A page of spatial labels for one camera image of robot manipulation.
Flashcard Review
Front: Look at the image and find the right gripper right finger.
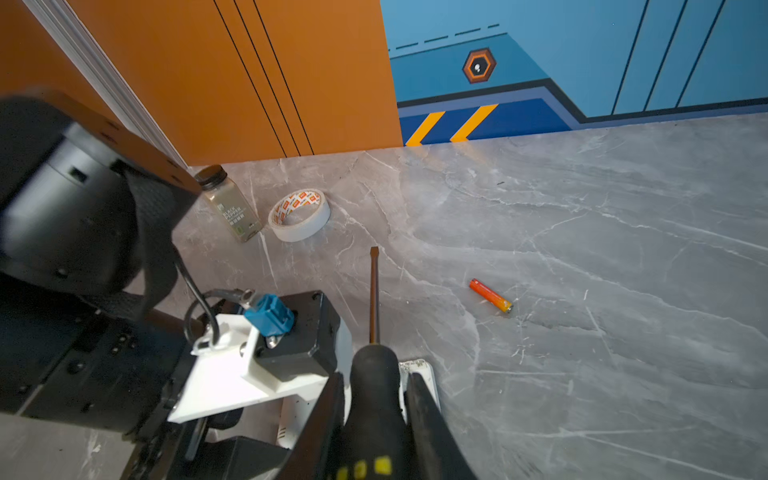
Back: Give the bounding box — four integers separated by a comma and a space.
405, 373, 477, 479

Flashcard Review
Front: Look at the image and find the glass jar black lid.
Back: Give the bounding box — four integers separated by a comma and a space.
194, 165, 263, 243

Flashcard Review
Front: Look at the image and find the black yellow screwdriver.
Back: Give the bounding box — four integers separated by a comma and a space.
327, 246, 419, 479

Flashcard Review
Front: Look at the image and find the orange black battery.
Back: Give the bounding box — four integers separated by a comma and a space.
469, 278, 513, 314

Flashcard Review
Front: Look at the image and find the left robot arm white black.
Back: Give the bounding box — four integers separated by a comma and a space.
1, 91, 286, 479

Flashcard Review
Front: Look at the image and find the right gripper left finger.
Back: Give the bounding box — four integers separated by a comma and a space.
275, 373, 345, 480

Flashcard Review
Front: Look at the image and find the white tape roll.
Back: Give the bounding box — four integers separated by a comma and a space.
268, 189, 331, 243

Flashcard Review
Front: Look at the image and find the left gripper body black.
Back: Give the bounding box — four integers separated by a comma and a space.
121, 415, 290, 479

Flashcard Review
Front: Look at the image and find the small white remote control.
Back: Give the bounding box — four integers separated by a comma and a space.
275, 358, 442, 451

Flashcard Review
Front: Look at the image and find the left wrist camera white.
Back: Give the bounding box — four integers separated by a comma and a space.
168, 290, 353, 424

